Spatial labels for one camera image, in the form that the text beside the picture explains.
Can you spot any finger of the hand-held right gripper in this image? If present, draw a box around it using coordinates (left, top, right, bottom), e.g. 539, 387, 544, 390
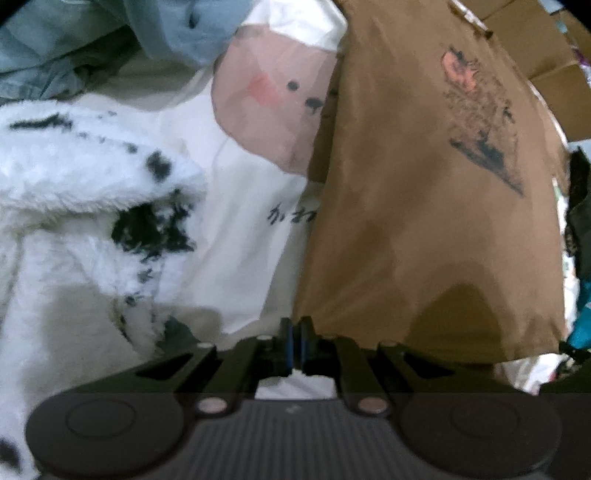
558, 340, 591, 370

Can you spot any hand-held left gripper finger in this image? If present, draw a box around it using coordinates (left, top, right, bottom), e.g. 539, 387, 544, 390
135, 318, 294, 416
294, 316, 462, 416

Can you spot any brown printed T-shirt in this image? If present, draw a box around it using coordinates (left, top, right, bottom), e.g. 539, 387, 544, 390
293, 0, 571, 365

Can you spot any teal and orange jersey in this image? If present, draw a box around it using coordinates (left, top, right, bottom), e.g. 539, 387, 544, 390
567, 277, 591, 352

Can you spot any black jacket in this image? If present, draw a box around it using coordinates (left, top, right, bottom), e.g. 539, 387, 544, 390
566, 148, 591, 259

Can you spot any cartoon printed bed sheet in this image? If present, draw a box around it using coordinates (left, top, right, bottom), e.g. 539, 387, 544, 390
69, 0, 573, 400

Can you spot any white fluffy black-spotted blanket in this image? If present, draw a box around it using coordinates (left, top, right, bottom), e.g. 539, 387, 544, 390
0, 99, 208, 480

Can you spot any brown cardboard box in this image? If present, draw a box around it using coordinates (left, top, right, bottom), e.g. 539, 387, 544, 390
457, 0, 591, 144

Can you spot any blue denim garment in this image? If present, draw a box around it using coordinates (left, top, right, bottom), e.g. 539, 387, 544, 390
0, 0, 250, 104

